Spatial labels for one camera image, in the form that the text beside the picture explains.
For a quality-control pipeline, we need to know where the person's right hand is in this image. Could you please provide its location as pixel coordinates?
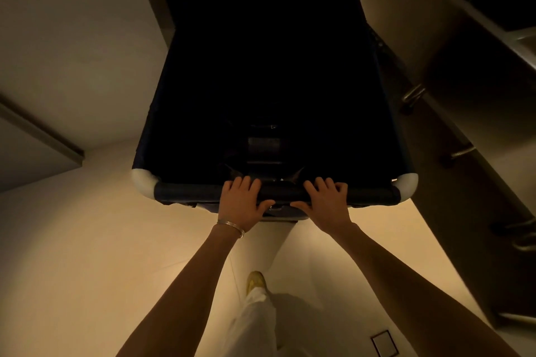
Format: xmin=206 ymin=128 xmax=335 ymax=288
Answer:
xmin=290 ymin=177 xmax=356 ymax=237

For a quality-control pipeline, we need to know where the person's left hand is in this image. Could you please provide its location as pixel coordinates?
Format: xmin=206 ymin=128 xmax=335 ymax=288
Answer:
xmin=216 ymin=175 xmax=276 ymax=236

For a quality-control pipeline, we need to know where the dark navy fabric laundry cart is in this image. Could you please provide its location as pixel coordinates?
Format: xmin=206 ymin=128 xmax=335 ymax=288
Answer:
xmin=131 ymin=0 xmax=419 ymax=222

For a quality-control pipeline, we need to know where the person's left forearm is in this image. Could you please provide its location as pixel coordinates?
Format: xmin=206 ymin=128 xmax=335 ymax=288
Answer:
xmin=116 ymin=223 xmax=244 ymax=357

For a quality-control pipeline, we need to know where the person's right forearm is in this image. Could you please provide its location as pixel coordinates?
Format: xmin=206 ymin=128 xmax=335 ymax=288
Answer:
xmin=330 ymin=222 xmax=521 ymax=357

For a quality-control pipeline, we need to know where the yellow shoe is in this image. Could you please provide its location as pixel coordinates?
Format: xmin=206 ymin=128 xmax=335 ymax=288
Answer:
xmin=245 ymin=271 xmax=269 ymax=297

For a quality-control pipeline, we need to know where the person's leg in white trousers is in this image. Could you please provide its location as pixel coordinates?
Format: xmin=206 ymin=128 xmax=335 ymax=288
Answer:
xmin=221 ymin=286 xmax=279 ymax=357

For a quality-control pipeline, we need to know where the square floor socket plate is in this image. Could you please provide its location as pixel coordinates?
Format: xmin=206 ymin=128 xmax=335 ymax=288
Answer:
xmin=370 ymin=329 xmax=401 ymax=357

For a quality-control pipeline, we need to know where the wooden cabinet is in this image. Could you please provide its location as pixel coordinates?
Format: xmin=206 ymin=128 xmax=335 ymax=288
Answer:
xmin=329 ymin=0 xmax=536 ymax=330

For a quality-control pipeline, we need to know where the thin metal bracelet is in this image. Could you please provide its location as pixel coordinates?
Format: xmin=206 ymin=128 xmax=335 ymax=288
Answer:
xmin=215 ymin=219 xmax=246 ymax=240

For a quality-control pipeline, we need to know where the metal cabinet handle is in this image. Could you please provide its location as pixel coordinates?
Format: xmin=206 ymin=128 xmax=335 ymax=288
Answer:
xmin=491 ymin=218 xmax=536 ymax=237
xmin=400 ymin=83 xmax=427 ymax=114
xmin=440 ymin=144 xmax=477 ymax=168

